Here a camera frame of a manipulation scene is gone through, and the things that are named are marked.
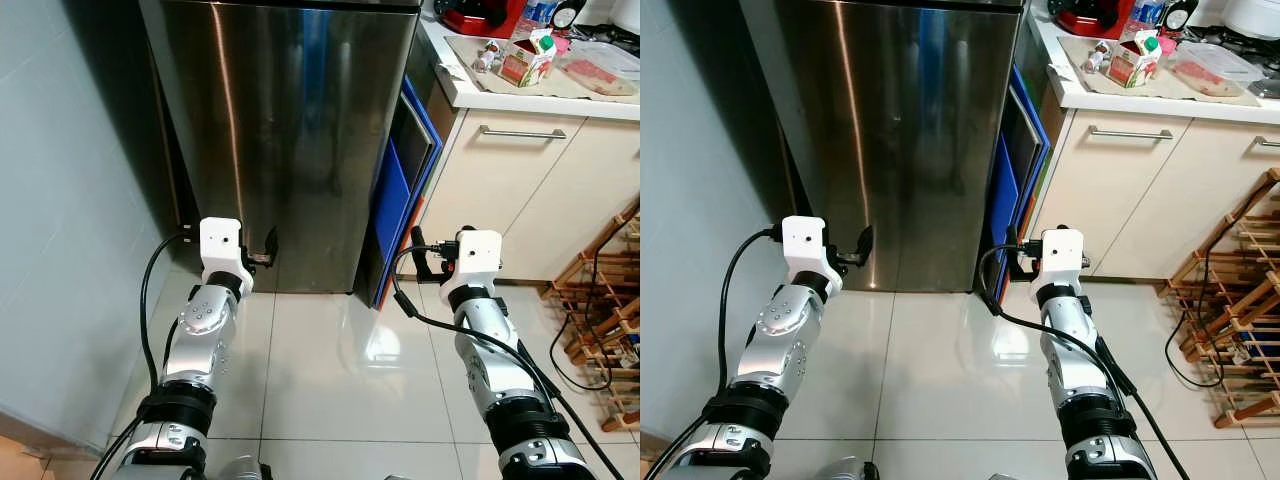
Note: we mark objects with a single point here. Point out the tall steel fridge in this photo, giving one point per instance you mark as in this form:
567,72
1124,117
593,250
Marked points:
900,150
280,150

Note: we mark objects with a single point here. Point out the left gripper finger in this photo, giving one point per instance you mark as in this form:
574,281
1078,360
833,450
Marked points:
865,245
271,243

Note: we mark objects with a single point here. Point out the blue plastic board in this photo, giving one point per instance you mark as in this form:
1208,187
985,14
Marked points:
1003,220
390,220

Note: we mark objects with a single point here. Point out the wooden slatted rack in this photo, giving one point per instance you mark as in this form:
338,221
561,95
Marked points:
600,300
1240,300

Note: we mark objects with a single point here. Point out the blue framed dark board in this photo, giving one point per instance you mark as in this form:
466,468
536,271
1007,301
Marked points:
1025,140
412,150

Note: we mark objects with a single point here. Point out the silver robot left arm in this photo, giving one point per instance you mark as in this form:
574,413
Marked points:
790,340
200,340

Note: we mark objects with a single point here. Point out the red white milk carton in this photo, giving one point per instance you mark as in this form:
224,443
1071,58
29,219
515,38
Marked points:
1132,62
525,62

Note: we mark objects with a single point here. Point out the beige kitchen cabinet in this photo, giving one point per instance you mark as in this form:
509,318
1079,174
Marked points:
520,200
1130,210

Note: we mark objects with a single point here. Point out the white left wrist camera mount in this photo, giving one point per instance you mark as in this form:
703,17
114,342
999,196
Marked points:
805,240
220,245

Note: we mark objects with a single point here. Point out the robot left leg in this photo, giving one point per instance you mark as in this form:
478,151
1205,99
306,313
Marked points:
850,470
245,470

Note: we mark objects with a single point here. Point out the clear plastic food container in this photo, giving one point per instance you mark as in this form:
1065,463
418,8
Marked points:
600,72
1215,72

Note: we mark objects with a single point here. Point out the round dial kitchen timer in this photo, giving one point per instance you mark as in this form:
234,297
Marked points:
1180,14
567,14

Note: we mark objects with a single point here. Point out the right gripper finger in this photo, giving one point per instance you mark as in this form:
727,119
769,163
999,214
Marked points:
420,255
1012,252

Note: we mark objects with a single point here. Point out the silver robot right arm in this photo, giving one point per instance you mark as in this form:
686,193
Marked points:
1075,350
490,360

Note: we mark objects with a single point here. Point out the beige placemat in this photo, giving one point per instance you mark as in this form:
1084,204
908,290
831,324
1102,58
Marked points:
1090,84

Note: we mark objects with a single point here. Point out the white pot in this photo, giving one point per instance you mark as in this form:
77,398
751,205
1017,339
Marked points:
628,12
1255,15

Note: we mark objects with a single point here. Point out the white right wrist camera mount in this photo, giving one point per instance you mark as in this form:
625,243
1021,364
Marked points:
1062,255
478,255

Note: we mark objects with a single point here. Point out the small drink bottle pack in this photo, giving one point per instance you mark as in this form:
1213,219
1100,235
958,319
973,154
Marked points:
487,57
1095,57

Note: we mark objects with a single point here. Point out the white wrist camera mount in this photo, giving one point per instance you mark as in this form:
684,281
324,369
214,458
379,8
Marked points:
478,255
1062,255
805,240
220,245

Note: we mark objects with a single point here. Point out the red kitchen appliance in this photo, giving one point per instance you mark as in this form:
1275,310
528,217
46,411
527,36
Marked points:
1088,15
478,15

